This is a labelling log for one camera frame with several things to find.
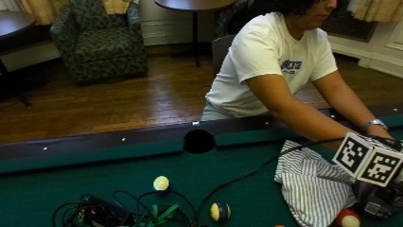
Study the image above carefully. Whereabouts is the silver wristwatch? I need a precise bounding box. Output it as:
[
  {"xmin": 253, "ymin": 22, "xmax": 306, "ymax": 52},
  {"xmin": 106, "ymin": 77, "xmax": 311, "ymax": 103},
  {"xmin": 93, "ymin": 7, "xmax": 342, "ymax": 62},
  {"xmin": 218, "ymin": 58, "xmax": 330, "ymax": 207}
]
[{"xmin": 360, "ymin": 118, "xmax": 390, "ymax": 132}]

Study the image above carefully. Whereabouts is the black electronic box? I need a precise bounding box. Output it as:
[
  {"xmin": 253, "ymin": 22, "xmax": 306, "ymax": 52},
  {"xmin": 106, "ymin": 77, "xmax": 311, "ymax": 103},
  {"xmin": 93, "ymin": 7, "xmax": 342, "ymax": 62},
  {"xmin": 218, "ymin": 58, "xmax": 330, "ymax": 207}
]
[{"xmin": 74, "ymin": 196, "xmax": 136, "ymax": 227}]

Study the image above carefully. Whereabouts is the striped white cloth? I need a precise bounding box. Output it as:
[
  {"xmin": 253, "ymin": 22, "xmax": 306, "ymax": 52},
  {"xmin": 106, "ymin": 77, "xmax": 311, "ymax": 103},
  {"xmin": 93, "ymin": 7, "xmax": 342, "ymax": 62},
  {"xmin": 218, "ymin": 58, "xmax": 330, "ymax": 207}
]
[{"xmin": 273, "ymin": 139, "xmax": 359, "ymax": 227}]

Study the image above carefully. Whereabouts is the yellow striped billiard ball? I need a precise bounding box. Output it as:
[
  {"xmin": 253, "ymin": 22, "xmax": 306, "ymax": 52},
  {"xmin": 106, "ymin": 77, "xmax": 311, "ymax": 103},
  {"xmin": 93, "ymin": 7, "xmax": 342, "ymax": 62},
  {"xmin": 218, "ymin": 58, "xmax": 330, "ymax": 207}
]
[{"xmin": 209, "ymin": 201, "xmax": 231, "ymax": 223}]

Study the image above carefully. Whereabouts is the pale yellow billiard ball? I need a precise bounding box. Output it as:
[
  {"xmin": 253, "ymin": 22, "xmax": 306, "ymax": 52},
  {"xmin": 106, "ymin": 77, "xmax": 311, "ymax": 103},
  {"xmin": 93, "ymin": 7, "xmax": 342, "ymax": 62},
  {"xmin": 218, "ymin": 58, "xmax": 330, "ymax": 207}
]
[{"xmin": 153, "ymin": 175, "xmax": 172, "ymax": 192}]

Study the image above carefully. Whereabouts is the green strap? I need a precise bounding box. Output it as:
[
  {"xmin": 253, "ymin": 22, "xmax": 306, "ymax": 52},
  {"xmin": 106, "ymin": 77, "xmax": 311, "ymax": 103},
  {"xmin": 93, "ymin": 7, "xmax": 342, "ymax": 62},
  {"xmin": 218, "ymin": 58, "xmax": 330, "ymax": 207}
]
[{"xmin": 142, "ymin": 202, "xmax": 181, "ymax": 227}]

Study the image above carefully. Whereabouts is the long black cable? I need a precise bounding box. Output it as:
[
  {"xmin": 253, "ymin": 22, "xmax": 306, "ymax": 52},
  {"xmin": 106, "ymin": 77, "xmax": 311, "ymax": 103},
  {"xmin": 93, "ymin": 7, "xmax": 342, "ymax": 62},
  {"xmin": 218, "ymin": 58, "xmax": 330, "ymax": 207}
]
[{"xmin": 195, "ymin": 137, "xmax": 350, "ymax": 227}]

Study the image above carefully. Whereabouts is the dark wooden table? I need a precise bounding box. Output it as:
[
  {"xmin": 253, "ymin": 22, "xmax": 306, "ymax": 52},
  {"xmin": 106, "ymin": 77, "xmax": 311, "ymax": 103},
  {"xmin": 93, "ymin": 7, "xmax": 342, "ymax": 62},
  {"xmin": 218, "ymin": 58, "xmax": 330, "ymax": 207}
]
[{"xmin": 0, "ymin": 10, "xmax": 37, "ymax": 108}]

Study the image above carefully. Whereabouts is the round dark pedestal table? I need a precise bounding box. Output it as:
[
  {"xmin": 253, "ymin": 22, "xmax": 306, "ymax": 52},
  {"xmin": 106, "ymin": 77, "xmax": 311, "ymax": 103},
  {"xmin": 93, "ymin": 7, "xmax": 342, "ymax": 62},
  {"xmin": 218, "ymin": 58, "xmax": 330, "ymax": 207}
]
[{"xmin": 154, "ymin": 0, "xmax": 238, "ymax": 69}]

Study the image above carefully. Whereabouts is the looped black cable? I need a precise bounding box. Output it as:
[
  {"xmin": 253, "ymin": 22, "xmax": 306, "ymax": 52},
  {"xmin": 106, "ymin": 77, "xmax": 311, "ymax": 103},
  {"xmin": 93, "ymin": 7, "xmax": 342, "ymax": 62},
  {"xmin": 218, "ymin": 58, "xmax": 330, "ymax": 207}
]
[{"xmin": 52, "ymin": 188, "xmax": 199, "ymax": 227}]

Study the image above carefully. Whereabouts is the red striped billiard ball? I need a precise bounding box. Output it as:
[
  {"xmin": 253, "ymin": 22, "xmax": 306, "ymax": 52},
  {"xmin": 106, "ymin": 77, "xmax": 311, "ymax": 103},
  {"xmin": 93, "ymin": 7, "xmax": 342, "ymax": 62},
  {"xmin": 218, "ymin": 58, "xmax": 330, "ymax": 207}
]
[{"xmin": 334, "ymin": 209, "xmax": 363, "ymax": 227}]

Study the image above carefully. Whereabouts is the wall vent grille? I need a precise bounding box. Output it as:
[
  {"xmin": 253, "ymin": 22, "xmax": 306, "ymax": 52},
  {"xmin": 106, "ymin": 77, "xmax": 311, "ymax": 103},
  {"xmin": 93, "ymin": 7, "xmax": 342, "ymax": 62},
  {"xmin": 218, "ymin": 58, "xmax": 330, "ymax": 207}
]
[{"xmin": 320, "ymin": 9, "xmax": 379, "ymax": 44}]

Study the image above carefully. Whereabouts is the white marker cube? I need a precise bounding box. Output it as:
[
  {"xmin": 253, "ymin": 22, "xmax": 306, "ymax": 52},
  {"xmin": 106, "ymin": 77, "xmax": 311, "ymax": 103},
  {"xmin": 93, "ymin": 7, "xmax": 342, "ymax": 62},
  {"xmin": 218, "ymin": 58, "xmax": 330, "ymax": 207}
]
[{"xmin": 331, "ymin": 131, "xmax": 403, "ymax": 188}]

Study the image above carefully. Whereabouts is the white t-shirt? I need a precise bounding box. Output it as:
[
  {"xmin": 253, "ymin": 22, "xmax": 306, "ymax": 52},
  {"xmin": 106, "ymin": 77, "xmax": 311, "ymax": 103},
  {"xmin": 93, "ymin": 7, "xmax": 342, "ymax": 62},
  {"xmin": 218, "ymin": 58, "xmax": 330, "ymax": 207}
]
[{"xmin": 201, "ymin": 11, "xmax": 339, "ymax": 122}]

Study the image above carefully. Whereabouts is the grey chair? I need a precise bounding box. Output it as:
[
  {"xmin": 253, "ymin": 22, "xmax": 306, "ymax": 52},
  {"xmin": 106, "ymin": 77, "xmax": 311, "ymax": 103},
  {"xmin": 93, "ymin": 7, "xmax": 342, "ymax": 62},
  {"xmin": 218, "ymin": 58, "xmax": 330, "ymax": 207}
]
[{"xmin": 210, "ymin": 34, "xmax": 237, "ymax": 76}]

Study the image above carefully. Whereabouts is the the person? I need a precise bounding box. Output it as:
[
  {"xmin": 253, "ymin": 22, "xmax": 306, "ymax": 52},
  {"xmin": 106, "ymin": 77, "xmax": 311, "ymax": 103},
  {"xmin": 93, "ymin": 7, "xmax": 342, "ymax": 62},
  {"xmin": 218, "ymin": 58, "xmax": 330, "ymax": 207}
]
[{"xmin": 201, "ymin": 0, "xmax": 403, "ymax": 150}]

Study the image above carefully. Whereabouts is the green patterned armchair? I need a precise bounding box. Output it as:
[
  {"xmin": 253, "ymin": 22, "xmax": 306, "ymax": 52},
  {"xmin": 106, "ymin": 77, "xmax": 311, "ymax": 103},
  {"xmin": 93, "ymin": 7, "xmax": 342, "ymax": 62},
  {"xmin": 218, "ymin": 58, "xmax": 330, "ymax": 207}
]
[{"xmin": 49, "ymin": 0, "xmax": 149, "ymax": 85}]

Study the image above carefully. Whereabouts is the yellow curtain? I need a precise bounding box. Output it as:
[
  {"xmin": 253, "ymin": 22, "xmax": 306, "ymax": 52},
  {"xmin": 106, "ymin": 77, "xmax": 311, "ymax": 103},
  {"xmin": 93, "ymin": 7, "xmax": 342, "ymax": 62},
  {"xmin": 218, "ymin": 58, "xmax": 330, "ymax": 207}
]
[
  {"xmin": 17, "ymin": 0, "xmax": 70, "ymax": 26},
  {"xmin": 346, "ymin": 0, "xmax": 403, "ymax": 24},
  {"xmin": 102, "ymin": 0, "xmax": 133, "ymax": 15}
]

